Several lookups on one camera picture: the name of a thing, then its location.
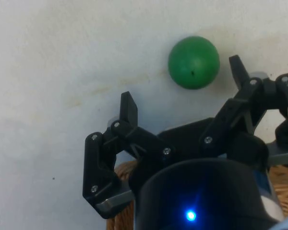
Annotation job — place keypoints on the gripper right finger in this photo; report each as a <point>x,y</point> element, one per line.
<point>228,112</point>

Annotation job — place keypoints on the brown wicker basket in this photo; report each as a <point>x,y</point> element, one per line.
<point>286,191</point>

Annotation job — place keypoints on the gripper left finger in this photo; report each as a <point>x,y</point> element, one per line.
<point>98,165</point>

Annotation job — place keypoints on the green ball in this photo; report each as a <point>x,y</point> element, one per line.
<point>193,62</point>

